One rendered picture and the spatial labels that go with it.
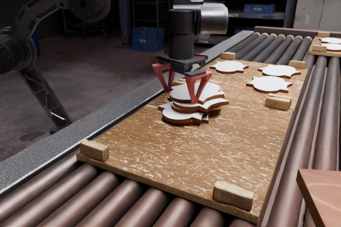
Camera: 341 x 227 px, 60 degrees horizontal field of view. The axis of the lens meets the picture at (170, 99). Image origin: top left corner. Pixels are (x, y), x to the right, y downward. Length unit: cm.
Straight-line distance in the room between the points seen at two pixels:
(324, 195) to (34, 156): 52
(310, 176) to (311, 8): 526
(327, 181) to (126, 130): 42
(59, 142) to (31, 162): 8
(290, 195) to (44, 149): 48
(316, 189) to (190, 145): 30
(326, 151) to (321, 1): 497
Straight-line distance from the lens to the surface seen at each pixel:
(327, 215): 34
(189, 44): 65
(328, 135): 75
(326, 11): 561
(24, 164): 64
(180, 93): 71
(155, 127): 66
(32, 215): 52
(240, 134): 66
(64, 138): 71
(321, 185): 37
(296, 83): 102
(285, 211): 51
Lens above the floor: 125
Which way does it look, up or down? 23 degrees down
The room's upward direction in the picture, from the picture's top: straight up
